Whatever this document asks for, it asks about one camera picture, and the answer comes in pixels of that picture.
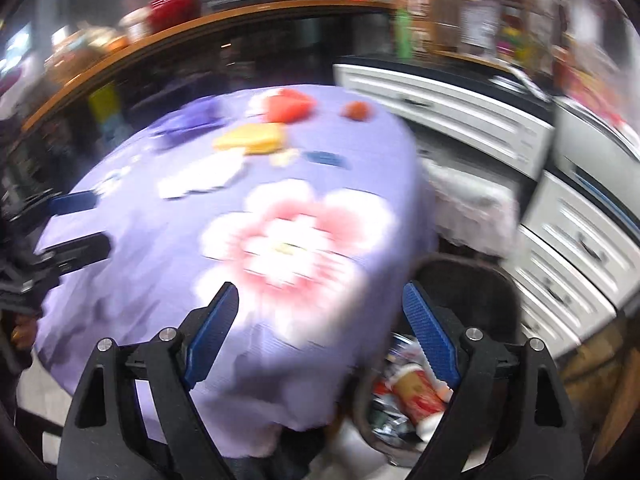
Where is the white tissue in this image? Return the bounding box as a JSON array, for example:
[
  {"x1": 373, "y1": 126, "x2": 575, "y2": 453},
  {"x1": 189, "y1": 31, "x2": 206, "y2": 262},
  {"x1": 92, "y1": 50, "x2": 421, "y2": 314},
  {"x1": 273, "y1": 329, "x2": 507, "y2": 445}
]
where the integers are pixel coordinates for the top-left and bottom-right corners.
[{"x1": 157, "y1": 152, "x2": 248, "y2": 200}]

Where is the wooden counter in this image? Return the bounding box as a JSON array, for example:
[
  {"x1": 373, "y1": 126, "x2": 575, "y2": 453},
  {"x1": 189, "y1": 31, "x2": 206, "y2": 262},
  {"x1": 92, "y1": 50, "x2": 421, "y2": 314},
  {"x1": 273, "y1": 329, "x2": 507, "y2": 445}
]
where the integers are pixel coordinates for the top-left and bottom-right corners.
[{"x1": 22, "y1": 0, "x2": 398, "y2": 133}]

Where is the yellow packet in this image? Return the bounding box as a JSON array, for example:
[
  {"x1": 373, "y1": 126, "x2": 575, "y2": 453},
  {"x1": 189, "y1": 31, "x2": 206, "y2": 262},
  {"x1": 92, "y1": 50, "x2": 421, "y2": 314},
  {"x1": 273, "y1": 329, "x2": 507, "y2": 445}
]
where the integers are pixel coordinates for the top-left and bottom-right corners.
[{"x1": 212, "y1": 122, "x2": 286, "y2": 156}]

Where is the white wide drawer cabinet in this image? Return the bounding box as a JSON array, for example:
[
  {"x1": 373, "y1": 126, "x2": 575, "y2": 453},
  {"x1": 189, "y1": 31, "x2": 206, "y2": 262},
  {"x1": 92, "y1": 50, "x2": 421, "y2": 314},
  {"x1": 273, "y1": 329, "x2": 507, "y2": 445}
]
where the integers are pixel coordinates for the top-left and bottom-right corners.
[{"x1": 332, "y1": 62, "x2": 556, "y2": 181}]

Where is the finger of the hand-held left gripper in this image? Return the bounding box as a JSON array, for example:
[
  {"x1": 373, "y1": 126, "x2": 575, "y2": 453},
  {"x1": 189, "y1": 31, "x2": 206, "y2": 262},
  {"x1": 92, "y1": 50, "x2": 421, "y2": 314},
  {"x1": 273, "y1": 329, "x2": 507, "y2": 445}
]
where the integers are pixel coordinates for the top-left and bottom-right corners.
[
  {"x1": 15, "y1": 190, "x2": 97, "y2": 218},
  {"x1": 35, "y1": 232, "x2": 111, "y2": 277}
]

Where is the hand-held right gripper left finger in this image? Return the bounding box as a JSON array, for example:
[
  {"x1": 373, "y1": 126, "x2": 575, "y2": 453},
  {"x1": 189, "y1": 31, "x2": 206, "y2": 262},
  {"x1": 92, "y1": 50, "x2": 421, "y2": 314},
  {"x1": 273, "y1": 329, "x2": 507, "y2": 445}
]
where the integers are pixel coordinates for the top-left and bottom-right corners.
[{"x1": 57, "y1": 281, "x2": 240, "y2": 480}]

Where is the bin with clear liner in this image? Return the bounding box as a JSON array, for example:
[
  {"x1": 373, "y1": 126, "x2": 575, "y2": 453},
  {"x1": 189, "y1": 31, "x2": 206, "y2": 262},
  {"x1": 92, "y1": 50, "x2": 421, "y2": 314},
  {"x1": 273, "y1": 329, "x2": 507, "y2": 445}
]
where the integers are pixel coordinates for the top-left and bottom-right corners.
[{"x1": 430, "y1": 162, "x2": 521, "y2": 256}]

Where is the white printer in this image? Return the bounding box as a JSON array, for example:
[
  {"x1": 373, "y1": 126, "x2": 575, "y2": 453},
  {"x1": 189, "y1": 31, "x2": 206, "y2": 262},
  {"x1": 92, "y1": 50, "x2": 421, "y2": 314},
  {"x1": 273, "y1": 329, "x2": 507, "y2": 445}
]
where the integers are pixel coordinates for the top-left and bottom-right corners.
[{"x1": 547, "y1": 95, "x2": 640, "y2": 211}]

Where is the purple floral tablecloth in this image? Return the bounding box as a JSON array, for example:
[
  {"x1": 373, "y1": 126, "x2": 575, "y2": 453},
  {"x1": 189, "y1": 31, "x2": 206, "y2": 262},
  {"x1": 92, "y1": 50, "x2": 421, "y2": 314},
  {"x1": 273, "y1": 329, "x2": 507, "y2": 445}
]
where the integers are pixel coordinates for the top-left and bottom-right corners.
[{"x1": 32, "y1": 84, "x2": 443, "y2": 458}]

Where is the white drawer stack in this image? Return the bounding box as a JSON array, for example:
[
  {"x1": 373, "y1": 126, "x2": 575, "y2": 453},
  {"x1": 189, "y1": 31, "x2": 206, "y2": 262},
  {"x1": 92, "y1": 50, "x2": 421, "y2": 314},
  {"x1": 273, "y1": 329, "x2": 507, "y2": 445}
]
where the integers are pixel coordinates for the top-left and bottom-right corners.
[{"x1": 517, "y1": 170, "x2": 640, "y2": 361}]

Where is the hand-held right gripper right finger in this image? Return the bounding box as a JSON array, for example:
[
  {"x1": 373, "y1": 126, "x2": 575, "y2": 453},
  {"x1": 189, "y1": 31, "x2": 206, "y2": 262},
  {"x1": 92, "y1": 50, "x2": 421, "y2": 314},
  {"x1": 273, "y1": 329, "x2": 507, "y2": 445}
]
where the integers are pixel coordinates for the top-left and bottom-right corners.
[{"x1": 402, "y1": 281, "x2": 586, "y2": 480}]

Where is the wooden desktop rack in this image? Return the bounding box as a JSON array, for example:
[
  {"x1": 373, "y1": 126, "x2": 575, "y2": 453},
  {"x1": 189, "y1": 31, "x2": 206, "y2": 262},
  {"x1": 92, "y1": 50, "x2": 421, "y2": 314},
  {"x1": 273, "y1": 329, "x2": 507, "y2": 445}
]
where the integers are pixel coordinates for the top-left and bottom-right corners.
[{"x1": 430, "y1": 0, "x2": 556, "y2": 68}]

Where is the purple plastic bag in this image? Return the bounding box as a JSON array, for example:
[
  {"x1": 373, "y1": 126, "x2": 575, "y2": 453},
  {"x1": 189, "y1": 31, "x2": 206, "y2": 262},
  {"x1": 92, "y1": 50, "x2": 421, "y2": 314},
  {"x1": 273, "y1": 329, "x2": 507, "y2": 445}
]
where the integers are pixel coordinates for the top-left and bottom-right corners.
[{"x1": 150, "y1": 97, "x2": 226, "y2": 151}]

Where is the person's leg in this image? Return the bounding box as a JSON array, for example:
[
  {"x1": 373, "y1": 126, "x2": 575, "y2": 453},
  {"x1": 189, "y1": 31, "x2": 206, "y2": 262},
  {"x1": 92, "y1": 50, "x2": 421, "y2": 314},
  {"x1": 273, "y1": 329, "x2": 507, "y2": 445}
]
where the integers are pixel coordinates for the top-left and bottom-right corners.
[{"x1": 272, "y1": 425, "x2": 346, "y2": 480}]

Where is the pink plastic bag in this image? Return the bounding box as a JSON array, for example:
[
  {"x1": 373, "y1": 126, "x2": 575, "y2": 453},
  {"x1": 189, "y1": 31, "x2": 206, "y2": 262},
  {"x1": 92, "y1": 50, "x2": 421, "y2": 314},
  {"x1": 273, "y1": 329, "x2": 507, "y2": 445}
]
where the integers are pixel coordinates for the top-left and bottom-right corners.
[{"x1": 555, "y1": 50, "x2": 626, "y2": 126}]

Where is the small blue packet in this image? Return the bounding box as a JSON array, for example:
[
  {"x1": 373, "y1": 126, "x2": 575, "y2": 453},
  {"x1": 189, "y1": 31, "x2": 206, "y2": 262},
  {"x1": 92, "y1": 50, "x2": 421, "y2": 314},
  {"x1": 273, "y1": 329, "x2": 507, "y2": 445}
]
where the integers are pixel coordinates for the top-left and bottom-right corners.
[{"x1": 302, "y1": 150, "x2": 351, "y2": 168}]

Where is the white plastic wrapper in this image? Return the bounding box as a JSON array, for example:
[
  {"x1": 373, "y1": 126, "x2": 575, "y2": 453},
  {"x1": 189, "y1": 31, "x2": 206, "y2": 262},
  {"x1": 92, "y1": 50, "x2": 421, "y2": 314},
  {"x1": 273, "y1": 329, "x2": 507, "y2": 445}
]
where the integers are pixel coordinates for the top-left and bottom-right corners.
[{"x1": 415, "y1": 410, "x2": 446, "y2": 441}]

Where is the person's left hand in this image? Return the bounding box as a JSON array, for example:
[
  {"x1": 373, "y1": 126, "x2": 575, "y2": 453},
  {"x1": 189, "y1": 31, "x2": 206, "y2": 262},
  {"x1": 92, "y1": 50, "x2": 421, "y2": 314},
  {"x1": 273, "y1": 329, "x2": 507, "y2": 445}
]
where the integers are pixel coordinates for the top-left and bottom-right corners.
[{"x1": 10, "y1": 310, "x2": 42, "y2": 352}]

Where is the green bottle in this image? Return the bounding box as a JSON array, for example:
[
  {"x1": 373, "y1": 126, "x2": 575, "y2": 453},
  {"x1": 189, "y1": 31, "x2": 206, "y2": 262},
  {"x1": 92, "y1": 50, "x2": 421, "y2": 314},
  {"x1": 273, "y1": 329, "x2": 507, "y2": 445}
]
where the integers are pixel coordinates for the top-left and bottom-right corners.
[{"x1": 395, "y1": 7, "x2": 416, "y2": 61}]

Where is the red paper cup black lid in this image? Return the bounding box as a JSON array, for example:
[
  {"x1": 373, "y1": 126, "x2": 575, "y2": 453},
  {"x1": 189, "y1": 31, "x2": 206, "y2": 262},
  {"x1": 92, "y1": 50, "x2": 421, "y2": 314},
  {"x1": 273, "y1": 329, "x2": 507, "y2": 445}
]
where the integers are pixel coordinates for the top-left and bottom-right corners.
[{"x1": 385, "y1": 362, "x2": 451, "y2": 418}]

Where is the black trash bin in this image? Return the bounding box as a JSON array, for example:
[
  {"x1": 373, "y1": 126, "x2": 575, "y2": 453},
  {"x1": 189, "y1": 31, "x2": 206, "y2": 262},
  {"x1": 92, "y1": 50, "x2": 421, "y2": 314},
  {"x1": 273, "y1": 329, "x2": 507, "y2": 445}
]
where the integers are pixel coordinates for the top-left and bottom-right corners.
[{"x1": 352, "y1": 255, "x2": 523, "y2": 468}]

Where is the floral gift box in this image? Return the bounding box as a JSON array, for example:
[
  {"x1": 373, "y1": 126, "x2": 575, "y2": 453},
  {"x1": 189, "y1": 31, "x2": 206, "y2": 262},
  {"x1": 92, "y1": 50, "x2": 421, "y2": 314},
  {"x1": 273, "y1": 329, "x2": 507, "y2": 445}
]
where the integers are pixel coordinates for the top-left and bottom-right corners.
[{"x1": 47, "y1": 30, "x2": 126, "y2": 86}]

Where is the small red wrapper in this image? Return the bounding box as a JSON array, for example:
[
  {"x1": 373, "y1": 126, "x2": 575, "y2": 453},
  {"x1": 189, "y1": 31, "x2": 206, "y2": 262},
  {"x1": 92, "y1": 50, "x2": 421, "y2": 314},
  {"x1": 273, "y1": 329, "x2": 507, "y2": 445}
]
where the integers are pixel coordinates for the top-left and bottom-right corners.
[{"x1": 342, "y1": 101, "x2": 373, "y2": 122}]

